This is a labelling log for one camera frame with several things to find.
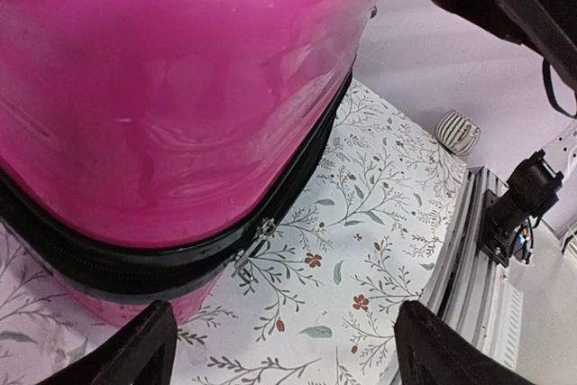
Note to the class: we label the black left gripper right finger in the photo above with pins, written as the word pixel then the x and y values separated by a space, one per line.
pixel 429 351

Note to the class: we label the aluminium front rail frame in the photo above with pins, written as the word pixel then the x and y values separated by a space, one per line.
pixel 523 316

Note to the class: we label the pink and teal kids suitcase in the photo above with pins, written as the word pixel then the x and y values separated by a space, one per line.
pixel 146 143

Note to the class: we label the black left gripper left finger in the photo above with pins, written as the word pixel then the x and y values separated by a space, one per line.
pixel 141 352

